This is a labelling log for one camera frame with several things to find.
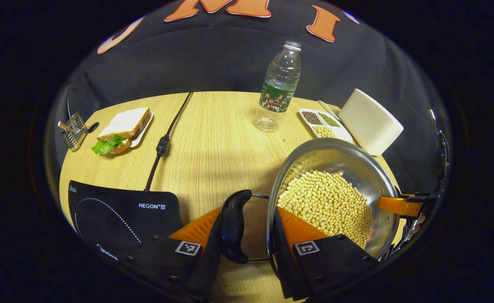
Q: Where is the sandwich with lettuce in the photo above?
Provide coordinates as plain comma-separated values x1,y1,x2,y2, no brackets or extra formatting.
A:
91,107,151,155

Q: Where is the clear plastic water bottle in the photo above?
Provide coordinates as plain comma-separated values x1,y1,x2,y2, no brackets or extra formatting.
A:
254,41,302,133

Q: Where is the black induction cooktop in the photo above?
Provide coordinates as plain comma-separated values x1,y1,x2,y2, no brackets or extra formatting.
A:
68,180,182,261

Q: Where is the black power cable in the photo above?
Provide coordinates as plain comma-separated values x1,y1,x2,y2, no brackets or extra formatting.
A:
145,92,193,192

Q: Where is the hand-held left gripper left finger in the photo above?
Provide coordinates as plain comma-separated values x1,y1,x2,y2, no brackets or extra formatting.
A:
124,206,231,301

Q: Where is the steel pot with black handle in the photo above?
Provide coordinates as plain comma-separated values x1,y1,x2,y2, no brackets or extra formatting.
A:
220,138,401,264

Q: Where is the white divided bean tray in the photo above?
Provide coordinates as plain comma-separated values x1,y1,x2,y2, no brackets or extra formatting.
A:
299,108,354,144

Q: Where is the pile of soybeans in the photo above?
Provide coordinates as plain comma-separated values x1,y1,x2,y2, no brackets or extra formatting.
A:
276,170,374,249

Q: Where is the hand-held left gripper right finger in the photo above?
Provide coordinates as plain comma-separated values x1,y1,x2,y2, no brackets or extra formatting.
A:
271,205,379,300

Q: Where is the clear glass container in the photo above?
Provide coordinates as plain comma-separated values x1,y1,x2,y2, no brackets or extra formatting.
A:
58,112,88,151

